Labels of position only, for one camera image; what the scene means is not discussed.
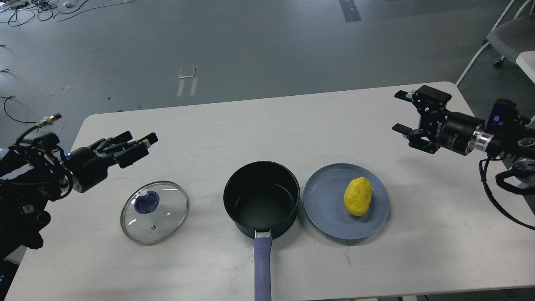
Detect black floor cable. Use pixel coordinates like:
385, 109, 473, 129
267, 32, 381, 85
0, 95, 39, 125

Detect glass pot lid blue knob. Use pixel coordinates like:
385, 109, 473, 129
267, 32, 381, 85
120, 181, 189, 245

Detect grey office chair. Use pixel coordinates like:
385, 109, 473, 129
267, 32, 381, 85
455, 0, 535, 87

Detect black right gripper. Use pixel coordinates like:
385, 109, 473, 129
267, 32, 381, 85
392, 84, 485, 156

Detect blue round plate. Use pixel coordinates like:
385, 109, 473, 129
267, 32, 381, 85
302, 163, 390, 241

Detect dark blue saucepan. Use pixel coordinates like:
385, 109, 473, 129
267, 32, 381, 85
222, 161, 301, 301

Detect white table at right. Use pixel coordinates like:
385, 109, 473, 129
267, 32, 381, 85
515, 50, 535, 83

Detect tangled cables on floor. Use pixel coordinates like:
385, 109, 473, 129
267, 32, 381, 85
0, 0, 134, 27

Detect yellow potato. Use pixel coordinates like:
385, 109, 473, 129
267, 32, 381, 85
343, 177, 373, 217

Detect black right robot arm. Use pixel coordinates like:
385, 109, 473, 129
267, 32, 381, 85
392, 84, 534, 230

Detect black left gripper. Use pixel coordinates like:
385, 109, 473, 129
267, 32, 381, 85
67, 131, 158, 193

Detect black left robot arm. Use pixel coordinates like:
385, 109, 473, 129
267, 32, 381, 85
0, 114, 158, 259

